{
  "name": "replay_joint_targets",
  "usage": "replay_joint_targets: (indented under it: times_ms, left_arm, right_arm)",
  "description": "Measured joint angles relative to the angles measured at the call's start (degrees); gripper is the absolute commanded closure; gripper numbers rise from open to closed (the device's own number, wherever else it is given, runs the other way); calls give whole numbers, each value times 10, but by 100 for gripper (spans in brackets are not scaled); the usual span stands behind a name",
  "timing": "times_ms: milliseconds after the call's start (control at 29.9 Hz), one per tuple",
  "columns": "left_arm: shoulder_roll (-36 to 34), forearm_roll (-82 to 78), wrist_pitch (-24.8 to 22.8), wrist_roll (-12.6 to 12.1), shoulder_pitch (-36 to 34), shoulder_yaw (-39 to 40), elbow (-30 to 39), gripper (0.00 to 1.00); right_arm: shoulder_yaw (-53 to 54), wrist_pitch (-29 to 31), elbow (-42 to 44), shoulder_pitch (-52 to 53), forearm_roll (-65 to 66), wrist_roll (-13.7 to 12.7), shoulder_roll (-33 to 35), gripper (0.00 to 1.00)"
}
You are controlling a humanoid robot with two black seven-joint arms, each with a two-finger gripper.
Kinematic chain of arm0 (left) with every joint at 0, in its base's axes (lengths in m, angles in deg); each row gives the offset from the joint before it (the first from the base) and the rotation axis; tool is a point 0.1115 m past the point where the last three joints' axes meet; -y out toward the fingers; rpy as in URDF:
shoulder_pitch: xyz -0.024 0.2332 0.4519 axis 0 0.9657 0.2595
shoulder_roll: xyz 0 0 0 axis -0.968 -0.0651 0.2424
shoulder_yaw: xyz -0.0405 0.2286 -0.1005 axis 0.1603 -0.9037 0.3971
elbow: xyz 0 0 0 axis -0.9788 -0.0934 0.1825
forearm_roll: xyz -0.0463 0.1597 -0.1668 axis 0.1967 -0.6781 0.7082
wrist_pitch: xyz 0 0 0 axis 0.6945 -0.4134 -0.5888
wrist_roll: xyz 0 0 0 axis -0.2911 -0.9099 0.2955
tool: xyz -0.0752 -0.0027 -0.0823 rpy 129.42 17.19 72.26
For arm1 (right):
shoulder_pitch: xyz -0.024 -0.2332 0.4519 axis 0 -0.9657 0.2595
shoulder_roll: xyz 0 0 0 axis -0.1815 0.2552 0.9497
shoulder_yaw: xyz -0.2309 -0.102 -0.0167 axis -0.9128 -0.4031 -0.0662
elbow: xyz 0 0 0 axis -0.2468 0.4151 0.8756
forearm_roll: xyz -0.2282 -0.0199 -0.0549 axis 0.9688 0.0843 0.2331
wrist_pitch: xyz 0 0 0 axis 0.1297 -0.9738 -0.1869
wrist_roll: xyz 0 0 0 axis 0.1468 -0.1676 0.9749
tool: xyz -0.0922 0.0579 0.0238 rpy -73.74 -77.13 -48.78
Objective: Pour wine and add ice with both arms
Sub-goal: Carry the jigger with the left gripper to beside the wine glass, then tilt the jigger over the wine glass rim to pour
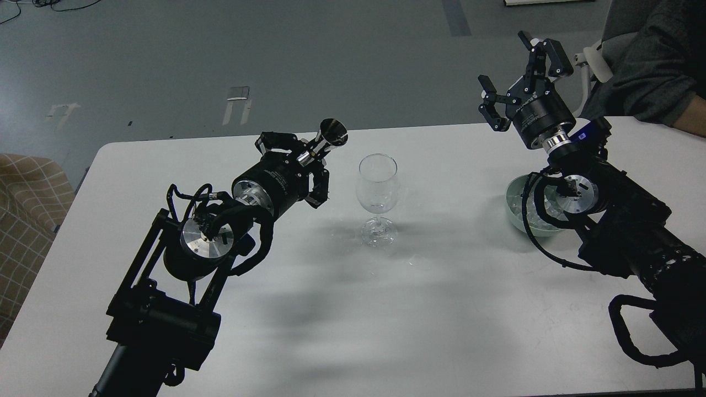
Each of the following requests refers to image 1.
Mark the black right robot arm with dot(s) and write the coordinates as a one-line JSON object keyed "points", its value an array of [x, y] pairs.
{"points": [[620, 224]]}

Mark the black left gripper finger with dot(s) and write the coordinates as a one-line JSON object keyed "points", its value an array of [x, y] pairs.
{"points": [[280, 146], [315, 188]]}

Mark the beige checked cloth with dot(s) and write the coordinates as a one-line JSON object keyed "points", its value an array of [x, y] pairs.
{"points": [[35, 199]]}

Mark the clear wine glass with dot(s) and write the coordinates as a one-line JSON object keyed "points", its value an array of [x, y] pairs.
{"points": [[377, 191]]}

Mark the green bowl of ice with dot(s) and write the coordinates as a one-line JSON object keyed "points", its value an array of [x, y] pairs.
{"points": [[513, 199]]}

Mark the white office chair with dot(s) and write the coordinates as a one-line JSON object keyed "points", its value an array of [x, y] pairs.
{"points": [[592, 67]]}

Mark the person in grey hoodie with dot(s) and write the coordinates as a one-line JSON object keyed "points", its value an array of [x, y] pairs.
{"points": [[660, 77]]}

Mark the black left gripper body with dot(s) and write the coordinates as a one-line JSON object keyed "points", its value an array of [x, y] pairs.
{"points": [[275, 183]]}

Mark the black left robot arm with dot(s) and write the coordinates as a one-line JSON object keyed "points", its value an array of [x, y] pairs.
{"points": [[163, 313]]}

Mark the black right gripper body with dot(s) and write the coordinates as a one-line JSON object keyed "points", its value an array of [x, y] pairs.
{"points": [[537, 110]]}

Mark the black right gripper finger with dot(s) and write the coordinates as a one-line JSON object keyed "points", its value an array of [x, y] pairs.
{"points": [[547, 62], [491, 97]]}

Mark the steel cocktail jigger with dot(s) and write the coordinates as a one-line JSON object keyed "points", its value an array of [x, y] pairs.
{"points": [[332, 134]]}

